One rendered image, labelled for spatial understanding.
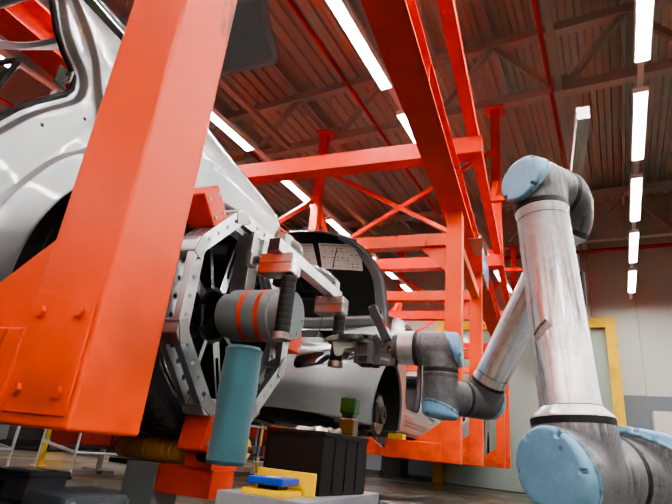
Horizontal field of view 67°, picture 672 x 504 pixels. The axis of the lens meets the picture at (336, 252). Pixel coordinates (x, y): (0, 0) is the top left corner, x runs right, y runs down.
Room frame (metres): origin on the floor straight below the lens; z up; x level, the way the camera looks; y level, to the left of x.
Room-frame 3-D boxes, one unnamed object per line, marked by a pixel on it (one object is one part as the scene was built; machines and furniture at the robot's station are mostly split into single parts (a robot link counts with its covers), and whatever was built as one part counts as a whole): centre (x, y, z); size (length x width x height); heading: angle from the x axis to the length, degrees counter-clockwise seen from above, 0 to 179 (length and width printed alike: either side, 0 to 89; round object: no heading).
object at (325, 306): (1.44, 0.00, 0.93); 0.09 x 0.05 x 0.05; 67
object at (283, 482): (0.98, 0.07, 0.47); 0.07 x 0.07 x 0.02; 67
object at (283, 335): (1.12, 0.10, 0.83); 0.04 x 0.04 x 0.16
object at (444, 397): (1.32, -0.31, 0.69); 0.12 x 0.09 x 0.12; 118
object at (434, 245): (5.33, 0.04, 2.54); 2.58 x 0.12 x 0.42; 67
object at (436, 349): (1.32, -0.30, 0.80); 0.12 x 0.09 x 0.10; 67
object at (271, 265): (1.13, 0.13, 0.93); 0.09 x 0.05 x 0.05; 67
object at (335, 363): (1.43, -0.03, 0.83); 0.04 x 0.04 x 0.16
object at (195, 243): (1.36, 0.25, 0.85); 0.54 x 0.07 x 0.54; 157
